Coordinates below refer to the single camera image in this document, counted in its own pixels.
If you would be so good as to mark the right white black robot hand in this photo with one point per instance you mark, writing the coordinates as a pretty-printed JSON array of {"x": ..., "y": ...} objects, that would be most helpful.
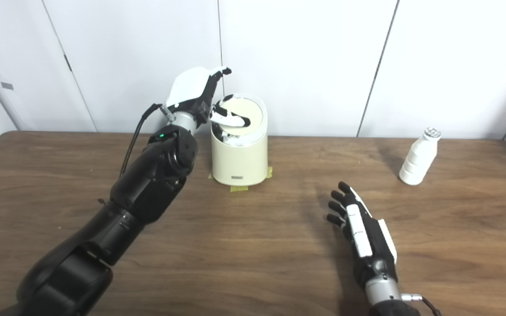
[{"x": 374, "y": 250}]

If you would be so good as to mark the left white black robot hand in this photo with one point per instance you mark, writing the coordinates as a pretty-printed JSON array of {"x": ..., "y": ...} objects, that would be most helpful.
[{"x": 189, "y": 87}]

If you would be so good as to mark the cream-colored bin with lid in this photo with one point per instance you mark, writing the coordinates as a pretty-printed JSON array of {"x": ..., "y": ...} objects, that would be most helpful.
[{"x": 240, "y": 158}]

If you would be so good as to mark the small white plastic bottle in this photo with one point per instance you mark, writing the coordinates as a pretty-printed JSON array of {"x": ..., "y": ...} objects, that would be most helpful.
[{"x": 417, "y": 162}]

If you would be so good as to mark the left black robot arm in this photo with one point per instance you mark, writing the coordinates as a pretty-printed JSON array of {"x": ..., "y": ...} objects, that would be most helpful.
[{"x": 147, "y": 184}]

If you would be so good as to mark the long yellow masking tape piece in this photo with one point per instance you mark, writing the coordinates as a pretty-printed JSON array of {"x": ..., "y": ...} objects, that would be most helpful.
[{"x": 239, "y": 188}]

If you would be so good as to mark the black wall panel hinge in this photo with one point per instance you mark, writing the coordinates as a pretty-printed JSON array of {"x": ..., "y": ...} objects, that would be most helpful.
[{"x": 67, "y": 63}]

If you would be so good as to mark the small grey wall label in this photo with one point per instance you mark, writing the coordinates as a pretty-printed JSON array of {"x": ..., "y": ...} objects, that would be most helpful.
[{"x": 7, "y": 86}]

